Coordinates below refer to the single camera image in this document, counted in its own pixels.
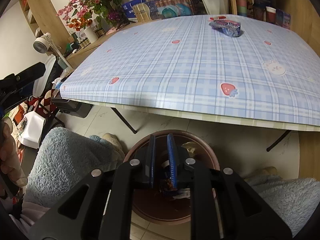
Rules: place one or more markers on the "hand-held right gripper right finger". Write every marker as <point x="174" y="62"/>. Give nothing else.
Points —
<point x="172" y="160"/>

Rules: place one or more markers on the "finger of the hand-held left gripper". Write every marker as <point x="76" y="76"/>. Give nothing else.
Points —
<point x="32" y="71"/>

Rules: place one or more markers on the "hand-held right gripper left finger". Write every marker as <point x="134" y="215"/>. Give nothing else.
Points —
<point x="151" y="160"/>

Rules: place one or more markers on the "brown round waste bin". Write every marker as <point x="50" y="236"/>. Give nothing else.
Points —
<point x="200" y="155"/>

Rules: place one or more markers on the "gold brown sachet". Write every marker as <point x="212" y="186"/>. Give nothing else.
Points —
<point x="165" y="190"/>

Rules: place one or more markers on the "blue snack wrapper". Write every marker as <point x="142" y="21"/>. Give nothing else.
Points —
<point x="226" y="28"/>

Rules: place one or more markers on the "person's left hand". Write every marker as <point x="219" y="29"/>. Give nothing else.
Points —
<point x="11" y="155"/>

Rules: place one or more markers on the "white standing fan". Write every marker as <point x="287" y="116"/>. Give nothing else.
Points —
<point x="40" y="46"/>

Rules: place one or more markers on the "beige slipper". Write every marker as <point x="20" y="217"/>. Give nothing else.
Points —
<point x="111" y="140"/>
<point x="268" y="171"/>

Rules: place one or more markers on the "black folding table leg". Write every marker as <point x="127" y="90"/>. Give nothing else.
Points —
<point x="125" y="120"/>
<point x="278" y="140"/>

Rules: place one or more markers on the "black storage case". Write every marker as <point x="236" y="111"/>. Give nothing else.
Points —
<point x="75" y="108"/>

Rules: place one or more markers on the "white vase orange flowers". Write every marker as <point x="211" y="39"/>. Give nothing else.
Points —
<point x="91" y="35"/>

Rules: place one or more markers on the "person's fuzzy blue left leg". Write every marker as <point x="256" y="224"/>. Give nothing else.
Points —
<point x="70" y="160"/>

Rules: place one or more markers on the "person's fuzzy blue leg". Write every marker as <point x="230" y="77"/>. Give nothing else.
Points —
<point x="287" y="197"/>
<point x="70" y="160"/>

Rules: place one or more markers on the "blue carton box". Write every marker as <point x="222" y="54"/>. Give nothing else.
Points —
<point x="128" y="7"/>

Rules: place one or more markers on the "person's fuzzy blue right leg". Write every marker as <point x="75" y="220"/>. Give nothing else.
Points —
<point x="287" y="197"/>

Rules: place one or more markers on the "silver and blue gift box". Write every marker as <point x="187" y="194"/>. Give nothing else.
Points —
<point x="145" y="11"/>

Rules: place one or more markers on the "red lighter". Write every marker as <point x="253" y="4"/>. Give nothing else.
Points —
<point x="217" y="18"/>

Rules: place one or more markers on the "pink cup set box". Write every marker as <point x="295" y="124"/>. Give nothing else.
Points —
<point x="172" y="10"/>

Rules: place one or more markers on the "dark glass cup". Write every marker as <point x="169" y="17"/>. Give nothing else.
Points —
<point x="259" y="13"/>

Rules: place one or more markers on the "red paper cup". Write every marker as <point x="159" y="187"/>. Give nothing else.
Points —
<point x="270" y="16"/>

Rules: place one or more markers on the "small pale blue box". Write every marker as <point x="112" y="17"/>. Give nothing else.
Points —
<point x="285" y="20"/>

